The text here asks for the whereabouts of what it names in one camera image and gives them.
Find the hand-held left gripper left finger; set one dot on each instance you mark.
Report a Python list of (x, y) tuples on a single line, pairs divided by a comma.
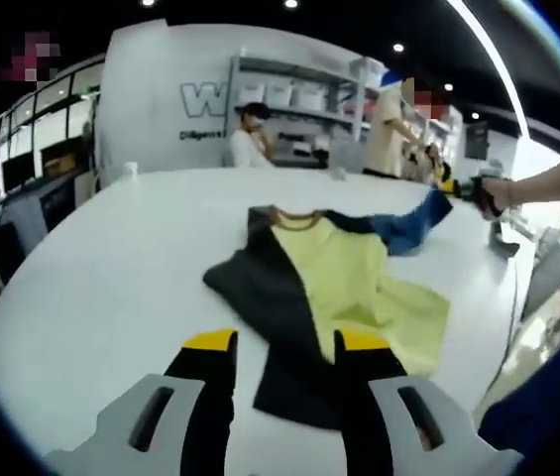
[(180, 406)]

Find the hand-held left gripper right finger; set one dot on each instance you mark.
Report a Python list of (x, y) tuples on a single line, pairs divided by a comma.
[(388, 406)]

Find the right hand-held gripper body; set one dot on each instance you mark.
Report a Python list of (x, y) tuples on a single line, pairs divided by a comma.
[(482, 193)]

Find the yellow grey blue garment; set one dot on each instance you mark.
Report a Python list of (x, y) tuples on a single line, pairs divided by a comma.
[(319, 277)]

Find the person's right hand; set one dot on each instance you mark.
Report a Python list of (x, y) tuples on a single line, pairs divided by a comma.
[(500, 193)]

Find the curved ceiling light strip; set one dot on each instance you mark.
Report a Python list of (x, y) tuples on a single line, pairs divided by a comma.
[(502, 59)]

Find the person's blue clothing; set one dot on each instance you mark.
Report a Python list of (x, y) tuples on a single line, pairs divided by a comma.
[(547, 396)]

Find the grey metal shelf rack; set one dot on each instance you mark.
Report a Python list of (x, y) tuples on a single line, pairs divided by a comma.
[(309, 104)]

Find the dark monitor screen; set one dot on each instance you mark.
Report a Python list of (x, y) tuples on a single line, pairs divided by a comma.
[(17, 173)]

